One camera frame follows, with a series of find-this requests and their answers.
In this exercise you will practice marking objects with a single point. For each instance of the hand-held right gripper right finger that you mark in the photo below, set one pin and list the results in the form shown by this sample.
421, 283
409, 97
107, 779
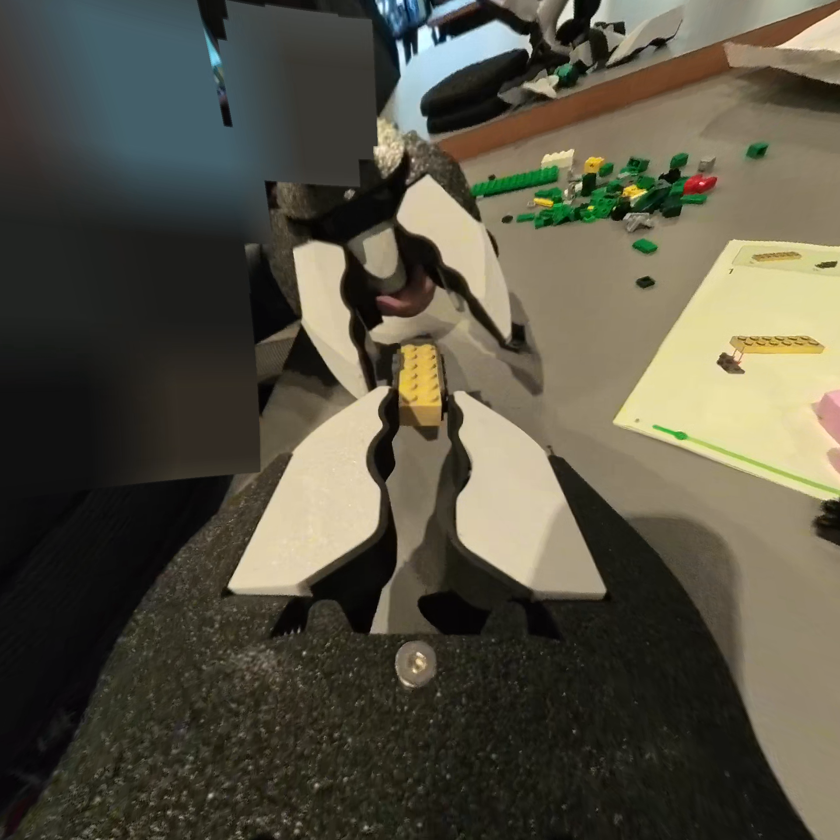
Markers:
525, 525

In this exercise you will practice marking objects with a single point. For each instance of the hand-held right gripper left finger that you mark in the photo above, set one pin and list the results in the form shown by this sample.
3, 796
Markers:
315, 512

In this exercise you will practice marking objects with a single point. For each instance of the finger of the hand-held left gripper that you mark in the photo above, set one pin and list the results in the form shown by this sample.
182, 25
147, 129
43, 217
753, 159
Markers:
453, 249
321, 308

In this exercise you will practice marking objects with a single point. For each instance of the long yellow building brick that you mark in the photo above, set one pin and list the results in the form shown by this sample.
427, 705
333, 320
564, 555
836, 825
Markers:
420, 387

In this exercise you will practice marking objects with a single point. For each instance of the person's left hand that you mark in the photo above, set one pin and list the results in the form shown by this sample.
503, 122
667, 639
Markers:
408, 300

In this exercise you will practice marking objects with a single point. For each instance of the black round cushion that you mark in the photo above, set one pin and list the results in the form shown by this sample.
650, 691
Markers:
472, 85

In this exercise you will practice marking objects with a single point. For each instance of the long green studded plate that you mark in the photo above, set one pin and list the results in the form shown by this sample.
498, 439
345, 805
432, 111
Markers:
515, 182

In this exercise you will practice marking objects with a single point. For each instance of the pile of green bricks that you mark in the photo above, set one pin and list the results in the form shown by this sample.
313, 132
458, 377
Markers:
564, 213

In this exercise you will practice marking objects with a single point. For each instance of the white brick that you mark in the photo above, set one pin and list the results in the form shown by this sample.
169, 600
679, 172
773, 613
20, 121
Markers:
558, 158

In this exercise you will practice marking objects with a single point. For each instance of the pale green instruction booklet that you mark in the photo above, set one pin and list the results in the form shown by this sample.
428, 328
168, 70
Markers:
722, 407

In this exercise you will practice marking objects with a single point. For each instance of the torn white paper packaging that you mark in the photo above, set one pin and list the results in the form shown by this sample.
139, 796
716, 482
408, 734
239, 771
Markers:
630, 33

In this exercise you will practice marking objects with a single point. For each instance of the red brick piece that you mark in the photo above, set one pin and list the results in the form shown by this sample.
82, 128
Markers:
699, 184

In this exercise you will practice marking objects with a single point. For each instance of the long black brick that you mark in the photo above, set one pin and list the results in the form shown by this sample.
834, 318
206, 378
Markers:
829, 522

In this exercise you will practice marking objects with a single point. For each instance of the pink brick figure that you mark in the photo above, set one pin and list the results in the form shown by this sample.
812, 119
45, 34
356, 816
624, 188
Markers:
829, 413

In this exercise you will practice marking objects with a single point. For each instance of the crumpled white paper bag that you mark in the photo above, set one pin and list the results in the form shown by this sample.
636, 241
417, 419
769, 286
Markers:
787, 52

